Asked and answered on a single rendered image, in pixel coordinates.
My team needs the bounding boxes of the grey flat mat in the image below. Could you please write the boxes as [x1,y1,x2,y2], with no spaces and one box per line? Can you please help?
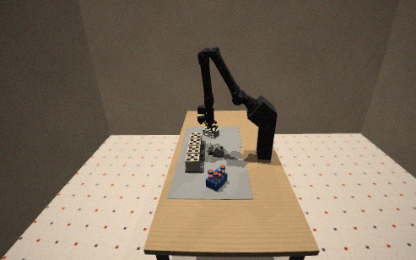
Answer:
[167,127,253,199]

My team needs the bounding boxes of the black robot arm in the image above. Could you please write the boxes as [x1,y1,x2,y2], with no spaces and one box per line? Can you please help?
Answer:
[197,47,259,124]

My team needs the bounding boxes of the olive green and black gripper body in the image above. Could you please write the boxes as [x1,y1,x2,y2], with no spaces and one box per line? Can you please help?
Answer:
[207,115,217,127]

